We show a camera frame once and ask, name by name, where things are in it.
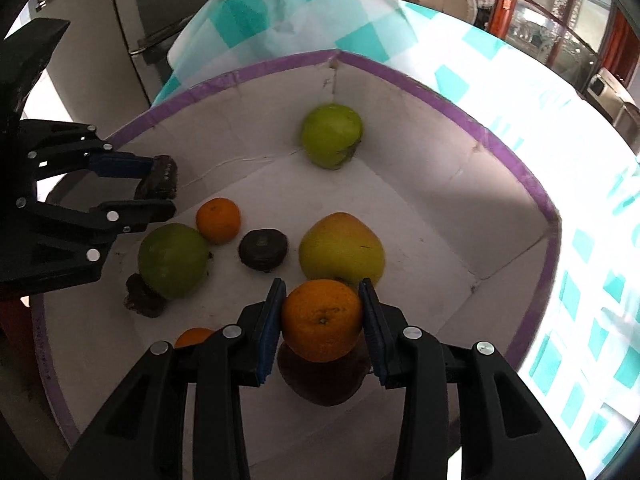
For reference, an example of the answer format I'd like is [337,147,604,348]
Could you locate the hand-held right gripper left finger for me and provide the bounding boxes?
[57,277,288,480]

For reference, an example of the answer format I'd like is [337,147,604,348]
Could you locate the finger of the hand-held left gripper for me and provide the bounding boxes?
[0,199,177,292]
[20,120,157,182]

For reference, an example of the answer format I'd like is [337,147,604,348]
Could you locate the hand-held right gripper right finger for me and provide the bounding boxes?
[357,277,586,480]

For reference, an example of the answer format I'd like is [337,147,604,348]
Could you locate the dark brown fruit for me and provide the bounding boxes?
[124,273,168,318]
[135,155,179,201]
[238,228,289,272]

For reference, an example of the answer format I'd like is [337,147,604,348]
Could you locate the orange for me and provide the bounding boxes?
[196,197,242,245]
[281,279,364,363]
[174,327,216,348]

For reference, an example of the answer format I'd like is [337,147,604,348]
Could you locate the large reddish brown fruit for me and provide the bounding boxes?
[277,332,373,407]

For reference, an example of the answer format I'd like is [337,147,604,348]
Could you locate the yellow green apple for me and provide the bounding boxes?
[299,212,386,286]

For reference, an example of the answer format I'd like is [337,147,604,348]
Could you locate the white box with purple rim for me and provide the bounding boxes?
[30,49,563,466]

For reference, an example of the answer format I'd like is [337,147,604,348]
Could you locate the grey refrigerator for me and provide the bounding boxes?
[106,0,313,106]

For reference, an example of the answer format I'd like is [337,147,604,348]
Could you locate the teal white checkered tablecloth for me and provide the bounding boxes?
[152,0,640,476]

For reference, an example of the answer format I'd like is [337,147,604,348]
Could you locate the silver metal box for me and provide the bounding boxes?
[586,67,640,133]

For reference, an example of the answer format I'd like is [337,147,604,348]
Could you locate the wooden glass display cabinet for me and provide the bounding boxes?
[492,0,621,91]

